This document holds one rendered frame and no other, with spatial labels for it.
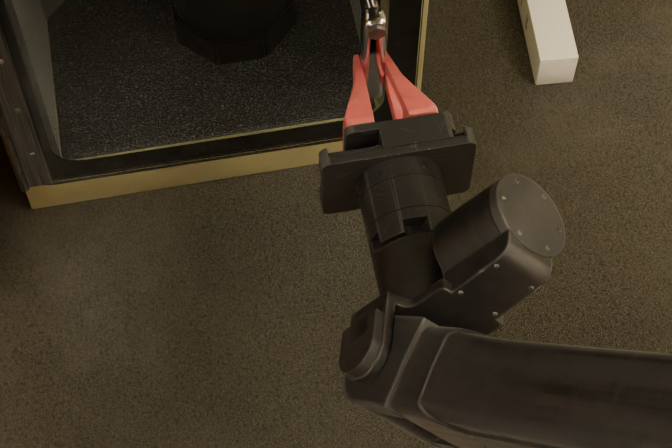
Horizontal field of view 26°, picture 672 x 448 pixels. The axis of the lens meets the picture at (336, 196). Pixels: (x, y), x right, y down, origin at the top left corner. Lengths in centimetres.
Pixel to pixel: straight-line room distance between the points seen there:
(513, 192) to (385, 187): 10
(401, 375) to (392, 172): 16
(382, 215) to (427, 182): 4
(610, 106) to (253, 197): 31
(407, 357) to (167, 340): 34
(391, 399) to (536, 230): 13
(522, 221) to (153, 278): 40
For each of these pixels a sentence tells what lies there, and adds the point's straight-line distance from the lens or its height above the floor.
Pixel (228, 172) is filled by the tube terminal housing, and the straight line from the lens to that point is 119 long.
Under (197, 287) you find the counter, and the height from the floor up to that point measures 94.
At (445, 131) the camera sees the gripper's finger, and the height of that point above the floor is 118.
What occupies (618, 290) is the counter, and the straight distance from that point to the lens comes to 117.
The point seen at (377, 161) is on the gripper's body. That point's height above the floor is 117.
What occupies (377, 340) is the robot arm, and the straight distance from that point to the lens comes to 85.
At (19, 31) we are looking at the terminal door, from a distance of 100.
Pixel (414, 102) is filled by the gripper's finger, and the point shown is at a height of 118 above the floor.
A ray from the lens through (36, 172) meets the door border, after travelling 114.
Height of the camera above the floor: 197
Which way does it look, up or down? 60 degrees down
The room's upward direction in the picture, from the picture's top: straight up
